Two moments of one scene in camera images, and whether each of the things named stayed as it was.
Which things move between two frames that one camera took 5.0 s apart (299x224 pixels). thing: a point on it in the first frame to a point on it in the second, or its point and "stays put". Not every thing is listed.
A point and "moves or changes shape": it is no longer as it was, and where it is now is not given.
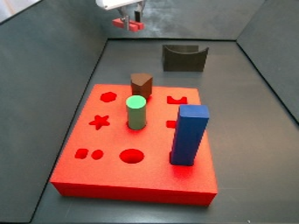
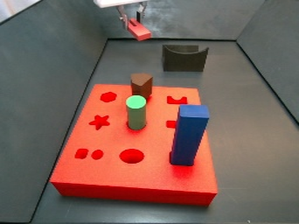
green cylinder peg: x=135 y=104 stays put
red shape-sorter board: x=113 y=162 stays put
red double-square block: x=135 y=26 moves or changes shape
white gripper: x=111 y=4 stays put
